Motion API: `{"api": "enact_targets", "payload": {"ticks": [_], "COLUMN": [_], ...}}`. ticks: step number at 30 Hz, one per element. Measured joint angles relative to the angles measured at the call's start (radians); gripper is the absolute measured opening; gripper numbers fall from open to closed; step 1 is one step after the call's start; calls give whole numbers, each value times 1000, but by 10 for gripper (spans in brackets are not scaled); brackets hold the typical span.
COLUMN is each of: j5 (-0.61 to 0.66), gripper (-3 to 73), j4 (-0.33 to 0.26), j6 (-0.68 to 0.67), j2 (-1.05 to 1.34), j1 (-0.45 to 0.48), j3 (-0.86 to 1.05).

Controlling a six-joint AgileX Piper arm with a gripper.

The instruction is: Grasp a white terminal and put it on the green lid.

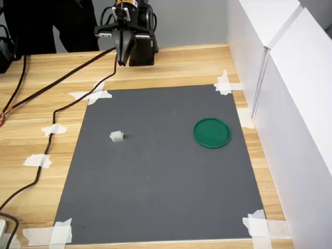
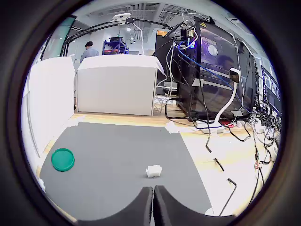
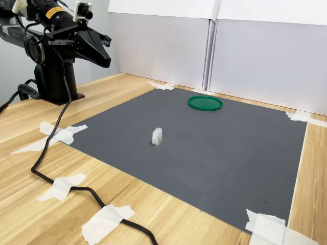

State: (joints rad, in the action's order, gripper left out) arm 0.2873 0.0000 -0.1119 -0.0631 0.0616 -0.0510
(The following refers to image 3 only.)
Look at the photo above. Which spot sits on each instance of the small white plastic terminal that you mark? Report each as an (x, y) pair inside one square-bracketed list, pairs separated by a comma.
[(156, 137)]

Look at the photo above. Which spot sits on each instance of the dark grey mat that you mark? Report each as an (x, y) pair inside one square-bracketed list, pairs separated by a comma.
[(204, 166)]

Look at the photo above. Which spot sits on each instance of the small white camera box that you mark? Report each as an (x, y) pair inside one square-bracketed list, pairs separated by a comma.
[(78, 12)]

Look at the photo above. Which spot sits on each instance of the white partition panel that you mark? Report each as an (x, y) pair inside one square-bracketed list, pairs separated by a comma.
[(268, 63), (158, 46)]

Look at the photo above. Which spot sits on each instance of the round green lid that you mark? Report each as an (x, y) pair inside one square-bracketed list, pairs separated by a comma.
[(205, 102)]

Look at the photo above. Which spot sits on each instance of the white tape patch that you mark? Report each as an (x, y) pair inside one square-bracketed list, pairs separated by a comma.
[(268, 229), (299, 117), (163, 86), (66, 136)]

